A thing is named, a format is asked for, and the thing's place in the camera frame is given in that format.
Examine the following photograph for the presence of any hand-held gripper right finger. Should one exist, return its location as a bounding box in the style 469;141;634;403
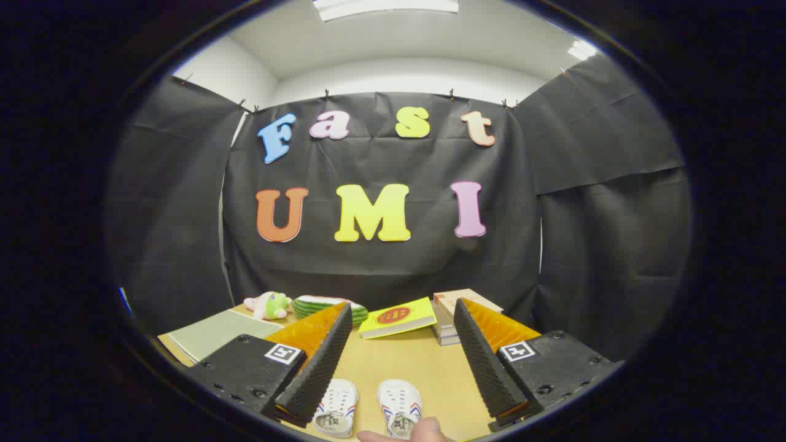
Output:
453;297;624;433

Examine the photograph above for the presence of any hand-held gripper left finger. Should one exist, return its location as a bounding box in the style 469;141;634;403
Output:
184;301;354;429

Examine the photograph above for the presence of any white canvas shoe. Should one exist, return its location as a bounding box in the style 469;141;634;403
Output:
377;379;423;440
312;379;360;438

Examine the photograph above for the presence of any green fabric storage box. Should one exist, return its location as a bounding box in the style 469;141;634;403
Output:
158;309;284;367

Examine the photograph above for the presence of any white cover book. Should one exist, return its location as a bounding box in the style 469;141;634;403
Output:
432;307;459;338

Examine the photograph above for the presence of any watermelon slice plush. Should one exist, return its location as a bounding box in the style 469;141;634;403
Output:
292;295;369;326

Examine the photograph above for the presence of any beige cover book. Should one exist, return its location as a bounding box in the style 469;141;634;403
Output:
433;289;504;320

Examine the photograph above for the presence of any pink and green plush toy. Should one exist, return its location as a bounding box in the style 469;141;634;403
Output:
244;292;294;321

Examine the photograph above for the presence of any yellow book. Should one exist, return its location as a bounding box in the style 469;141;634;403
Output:
359;297;438;339

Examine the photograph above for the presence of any long ceiling light panel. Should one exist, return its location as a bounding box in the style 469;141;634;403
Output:
313;0;459;22

